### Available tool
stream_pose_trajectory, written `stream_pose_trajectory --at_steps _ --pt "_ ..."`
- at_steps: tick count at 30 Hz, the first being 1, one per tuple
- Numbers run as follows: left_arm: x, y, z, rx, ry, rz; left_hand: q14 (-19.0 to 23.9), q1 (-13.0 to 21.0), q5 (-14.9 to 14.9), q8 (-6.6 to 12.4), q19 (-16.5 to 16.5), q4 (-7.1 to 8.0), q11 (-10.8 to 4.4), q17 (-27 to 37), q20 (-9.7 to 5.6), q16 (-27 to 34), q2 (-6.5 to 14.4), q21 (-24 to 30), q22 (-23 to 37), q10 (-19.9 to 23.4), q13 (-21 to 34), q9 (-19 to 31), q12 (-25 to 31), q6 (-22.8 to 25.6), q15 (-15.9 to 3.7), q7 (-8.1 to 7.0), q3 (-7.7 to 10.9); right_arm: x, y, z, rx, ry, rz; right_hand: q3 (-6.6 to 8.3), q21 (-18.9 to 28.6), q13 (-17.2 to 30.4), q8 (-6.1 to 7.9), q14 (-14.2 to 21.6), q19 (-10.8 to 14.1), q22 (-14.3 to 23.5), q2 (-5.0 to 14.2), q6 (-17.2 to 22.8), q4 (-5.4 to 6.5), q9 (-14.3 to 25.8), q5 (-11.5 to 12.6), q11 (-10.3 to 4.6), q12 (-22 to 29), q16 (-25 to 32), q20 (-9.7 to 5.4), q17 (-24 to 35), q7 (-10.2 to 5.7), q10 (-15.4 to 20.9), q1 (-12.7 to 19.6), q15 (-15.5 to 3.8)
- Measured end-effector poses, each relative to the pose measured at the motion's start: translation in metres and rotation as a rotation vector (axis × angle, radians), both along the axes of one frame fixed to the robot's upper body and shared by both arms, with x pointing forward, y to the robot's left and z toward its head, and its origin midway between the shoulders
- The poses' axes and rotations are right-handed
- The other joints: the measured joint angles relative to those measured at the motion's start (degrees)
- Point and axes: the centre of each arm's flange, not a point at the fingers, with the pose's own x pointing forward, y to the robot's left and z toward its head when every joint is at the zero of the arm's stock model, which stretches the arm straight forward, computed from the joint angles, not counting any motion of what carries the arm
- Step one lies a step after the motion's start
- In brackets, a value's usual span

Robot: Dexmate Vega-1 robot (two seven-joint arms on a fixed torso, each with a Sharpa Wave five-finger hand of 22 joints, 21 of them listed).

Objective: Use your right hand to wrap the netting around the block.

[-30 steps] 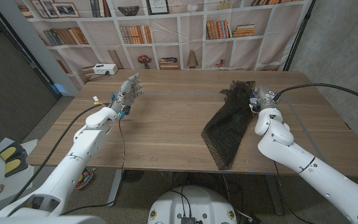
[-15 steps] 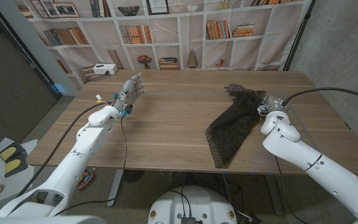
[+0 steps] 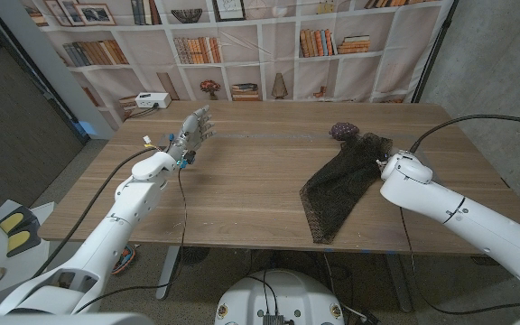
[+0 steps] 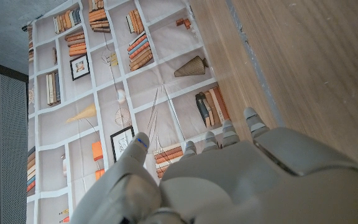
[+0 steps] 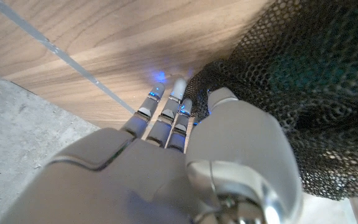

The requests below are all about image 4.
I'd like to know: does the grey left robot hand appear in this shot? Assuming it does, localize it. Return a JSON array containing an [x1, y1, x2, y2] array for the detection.
[[70, 106, 358, 224]]

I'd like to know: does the printed bookshelf backdrop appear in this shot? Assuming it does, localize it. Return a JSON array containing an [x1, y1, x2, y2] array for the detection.
[[22, 0, 231, 224]]

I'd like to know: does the dark perforated partition panel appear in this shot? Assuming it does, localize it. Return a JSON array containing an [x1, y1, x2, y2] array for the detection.
[[0, 57, 29, 224]]

